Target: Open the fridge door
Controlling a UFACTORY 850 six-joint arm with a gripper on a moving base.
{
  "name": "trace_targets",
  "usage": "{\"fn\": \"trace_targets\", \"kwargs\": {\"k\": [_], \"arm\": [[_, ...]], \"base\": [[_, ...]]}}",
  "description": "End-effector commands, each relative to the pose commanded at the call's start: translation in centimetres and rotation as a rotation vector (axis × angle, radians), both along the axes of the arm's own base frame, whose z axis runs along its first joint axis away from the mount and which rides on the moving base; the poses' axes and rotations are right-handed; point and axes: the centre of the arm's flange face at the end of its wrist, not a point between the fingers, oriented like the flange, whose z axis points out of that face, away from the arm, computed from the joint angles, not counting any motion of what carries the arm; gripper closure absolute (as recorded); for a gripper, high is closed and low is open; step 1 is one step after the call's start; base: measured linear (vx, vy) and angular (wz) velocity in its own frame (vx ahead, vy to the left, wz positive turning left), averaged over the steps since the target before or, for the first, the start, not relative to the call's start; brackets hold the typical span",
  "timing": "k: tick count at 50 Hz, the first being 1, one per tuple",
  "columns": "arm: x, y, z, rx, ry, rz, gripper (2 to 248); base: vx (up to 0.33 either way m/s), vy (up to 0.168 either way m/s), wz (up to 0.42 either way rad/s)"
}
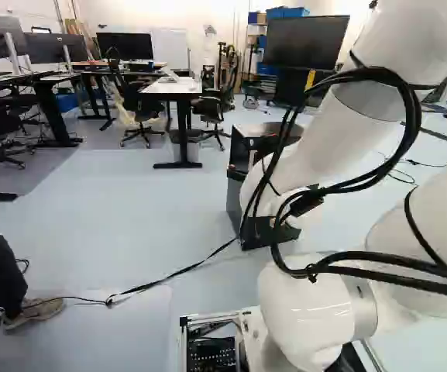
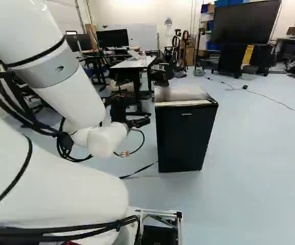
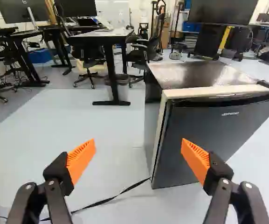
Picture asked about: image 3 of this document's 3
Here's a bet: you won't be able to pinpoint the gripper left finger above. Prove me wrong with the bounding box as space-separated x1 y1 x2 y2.
5 138 97 224

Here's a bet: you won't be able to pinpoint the black floor cable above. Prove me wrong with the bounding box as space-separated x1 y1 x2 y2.
39 176 152 222

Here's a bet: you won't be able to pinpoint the small black fridge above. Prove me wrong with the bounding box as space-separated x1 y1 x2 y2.
144 61 269 190

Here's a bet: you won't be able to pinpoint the large black screen on stand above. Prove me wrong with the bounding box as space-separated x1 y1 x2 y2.
186 0 259 62

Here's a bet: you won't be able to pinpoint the black office chair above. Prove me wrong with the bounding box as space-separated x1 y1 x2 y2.
71 43 107 90

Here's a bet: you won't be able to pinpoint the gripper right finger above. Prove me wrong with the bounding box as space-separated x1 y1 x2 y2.
180 138 269 224

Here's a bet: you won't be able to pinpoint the black leg grey top desk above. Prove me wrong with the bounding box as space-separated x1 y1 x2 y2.
66 27 135 106

